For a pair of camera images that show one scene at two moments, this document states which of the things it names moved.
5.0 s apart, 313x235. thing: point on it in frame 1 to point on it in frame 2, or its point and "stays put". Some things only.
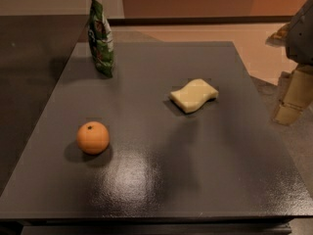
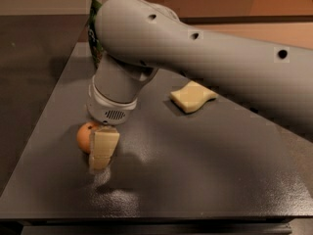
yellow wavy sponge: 193,95 stays put
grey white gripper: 300,36 to 109,112
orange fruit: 93,137 stays put
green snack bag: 100,34 stays put
